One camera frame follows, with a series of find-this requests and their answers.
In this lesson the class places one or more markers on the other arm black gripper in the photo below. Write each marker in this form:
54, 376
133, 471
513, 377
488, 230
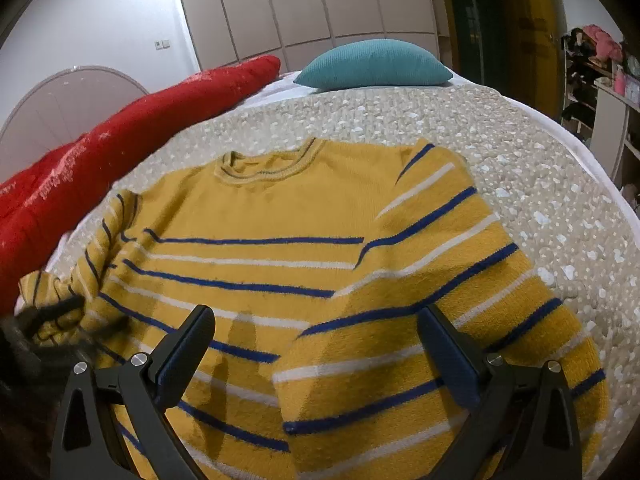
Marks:
24, 364

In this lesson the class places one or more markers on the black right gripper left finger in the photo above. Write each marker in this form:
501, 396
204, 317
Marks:
87, 443

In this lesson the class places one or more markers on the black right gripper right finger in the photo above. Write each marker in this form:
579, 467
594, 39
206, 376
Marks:
521, 420

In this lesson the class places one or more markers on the yellow striped knit sweater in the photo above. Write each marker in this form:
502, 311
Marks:
316, 263

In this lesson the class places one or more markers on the pink clothing pile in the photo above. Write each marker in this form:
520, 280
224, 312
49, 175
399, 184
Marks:
607, 49

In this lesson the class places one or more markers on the red blanket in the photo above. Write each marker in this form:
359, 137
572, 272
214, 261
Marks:
48, 199

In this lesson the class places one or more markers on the beige spotted quilt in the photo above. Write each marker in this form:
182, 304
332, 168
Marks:
316, 228

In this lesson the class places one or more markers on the round grey headboard panel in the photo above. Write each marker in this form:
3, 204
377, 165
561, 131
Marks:
59, 110

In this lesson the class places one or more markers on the white shelf unit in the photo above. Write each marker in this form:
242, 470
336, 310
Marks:
602, 121

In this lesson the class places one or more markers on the pink container on shelf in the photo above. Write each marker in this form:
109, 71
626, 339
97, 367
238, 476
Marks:
620, 80

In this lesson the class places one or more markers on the beige wardrobe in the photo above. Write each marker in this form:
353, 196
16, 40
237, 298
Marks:
225, 32

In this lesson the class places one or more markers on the teal pillow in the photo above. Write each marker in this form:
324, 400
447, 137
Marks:
374, 63

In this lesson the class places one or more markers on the brown wooden door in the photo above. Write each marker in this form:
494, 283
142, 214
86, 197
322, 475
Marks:
536, 66

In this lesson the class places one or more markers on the wall light switch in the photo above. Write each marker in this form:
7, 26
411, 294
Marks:
161, 44

